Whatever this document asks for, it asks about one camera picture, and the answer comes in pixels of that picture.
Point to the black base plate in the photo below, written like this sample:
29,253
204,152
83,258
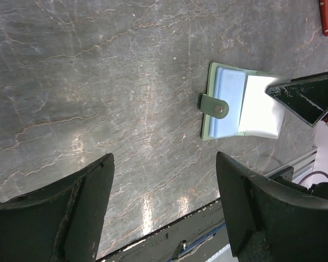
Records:
194,237

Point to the green card holder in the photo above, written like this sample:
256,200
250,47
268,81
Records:
236,104

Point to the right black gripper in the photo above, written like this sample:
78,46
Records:
306,97

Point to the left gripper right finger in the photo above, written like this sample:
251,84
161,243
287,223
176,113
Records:
272,219

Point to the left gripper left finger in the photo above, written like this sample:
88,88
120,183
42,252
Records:
62,221

